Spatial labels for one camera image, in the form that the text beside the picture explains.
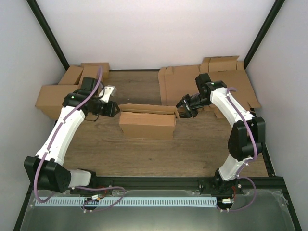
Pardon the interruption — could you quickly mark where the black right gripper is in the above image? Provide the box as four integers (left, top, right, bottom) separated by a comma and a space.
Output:
174, 94, 212, 118

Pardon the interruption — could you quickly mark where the brown cardboard box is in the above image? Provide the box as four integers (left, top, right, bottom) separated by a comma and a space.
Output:
119, 103, 180, 140

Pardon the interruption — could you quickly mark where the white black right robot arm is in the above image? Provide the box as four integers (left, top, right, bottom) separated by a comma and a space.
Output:
176, 74, 266, 194

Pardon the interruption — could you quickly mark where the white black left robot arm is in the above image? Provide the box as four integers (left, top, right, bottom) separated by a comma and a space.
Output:
24, 77, 120, 194

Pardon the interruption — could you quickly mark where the small folded cardboard box rear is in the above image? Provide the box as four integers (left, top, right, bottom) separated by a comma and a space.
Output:
80, 63, 110, 79

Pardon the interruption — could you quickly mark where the large folded cardboard box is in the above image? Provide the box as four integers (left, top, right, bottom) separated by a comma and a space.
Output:
35, 85, 78, 120

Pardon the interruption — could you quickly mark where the stack of flat cardboard blanks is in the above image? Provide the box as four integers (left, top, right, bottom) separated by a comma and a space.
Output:
158, 56, 261, 111

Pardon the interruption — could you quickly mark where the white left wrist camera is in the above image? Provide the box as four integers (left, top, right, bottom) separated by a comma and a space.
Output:
98, 85, 117, 103

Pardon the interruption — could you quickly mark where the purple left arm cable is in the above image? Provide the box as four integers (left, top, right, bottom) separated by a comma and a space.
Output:
33, 66, 126, 214

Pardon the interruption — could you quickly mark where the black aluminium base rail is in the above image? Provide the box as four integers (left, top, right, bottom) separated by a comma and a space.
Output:
69, 176, 284, 195

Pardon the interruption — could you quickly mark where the light blue slotted cable duct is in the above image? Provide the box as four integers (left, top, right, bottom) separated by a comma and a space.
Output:
35, 197, 217, 207

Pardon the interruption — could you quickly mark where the black left frame post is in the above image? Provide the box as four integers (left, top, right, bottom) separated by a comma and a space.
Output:
26, 0, 70, 71

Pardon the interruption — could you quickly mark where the black frame post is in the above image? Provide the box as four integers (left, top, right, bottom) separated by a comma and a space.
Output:
26, 0, 70, 71
244, 0, 285, 70

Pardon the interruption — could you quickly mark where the black right frame post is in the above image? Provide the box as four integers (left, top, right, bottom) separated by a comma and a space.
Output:
244, 0, 285, 70

